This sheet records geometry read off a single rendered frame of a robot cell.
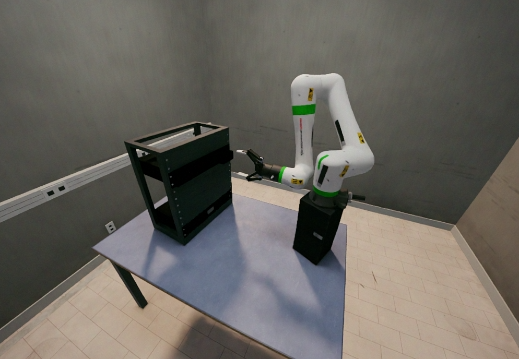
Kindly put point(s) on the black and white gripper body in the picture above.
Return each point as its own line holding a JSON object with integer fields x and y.
{"x": 264, "y": 169}

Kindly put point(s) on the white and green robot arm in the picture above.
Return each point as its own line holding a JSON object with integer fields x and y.
{"x": 331, "y": 166}

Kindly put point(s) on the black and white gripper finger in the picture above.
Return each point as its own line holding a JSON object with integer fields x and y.
{"x": 248, "y": 176}
{"x": 253, "y": 156}

